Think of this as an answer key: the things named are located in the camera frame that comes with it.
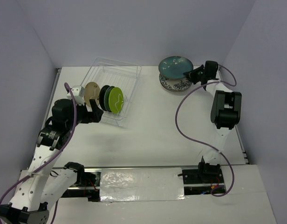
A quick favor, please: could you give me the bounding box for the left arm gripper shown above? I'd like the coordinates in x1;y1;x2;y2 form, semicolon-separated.
66;99;103;130

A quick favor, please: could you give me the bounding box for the dark green patterned plate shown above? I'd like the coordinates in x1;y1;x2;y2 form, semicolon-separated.
104;86;114;112

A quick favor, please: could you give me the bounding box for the black plate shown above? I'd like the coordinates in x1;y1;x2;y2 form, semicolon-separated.
99;85;110;111

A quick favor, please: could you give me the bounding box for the cream beige plate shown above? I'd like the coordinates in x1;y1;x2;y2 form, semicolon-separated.
84;82;100;107

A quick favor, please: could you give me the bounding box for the lime green plate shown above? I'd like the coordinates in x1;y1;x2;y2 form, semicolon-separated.
109;87;124;114

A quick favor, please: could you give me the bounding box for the blue floral white plate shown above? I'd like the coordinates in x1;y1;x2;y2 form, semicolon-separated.
159;74;192;91

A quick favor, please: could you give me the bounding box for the dark teal speckled plate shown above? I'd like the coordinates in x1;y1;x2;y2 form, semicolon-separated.
158;56;194;79

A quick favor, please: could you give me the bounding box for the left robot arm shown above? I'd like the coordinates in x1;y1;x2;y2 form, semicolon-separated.
0;84;140;224

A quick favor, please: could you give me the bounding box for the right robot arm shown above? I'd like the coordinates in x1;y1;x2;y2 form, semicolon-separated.
188;61;242;165

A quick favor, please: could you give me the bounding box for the silver foil tape sheet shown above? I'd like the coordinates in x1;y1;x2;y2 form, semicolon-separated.
99;168;185;202

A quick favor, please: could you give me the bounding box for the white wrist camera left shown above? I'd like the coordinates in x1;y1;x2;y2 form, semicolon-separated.
71;86;85;105

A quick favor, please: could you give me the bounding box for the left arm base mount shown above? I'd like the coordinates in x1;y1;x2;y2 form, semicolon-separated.
51;162;101;202

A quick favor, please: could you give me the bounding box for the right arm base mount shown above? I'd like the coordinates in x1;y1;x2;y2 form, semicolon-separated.
178;158;226;196

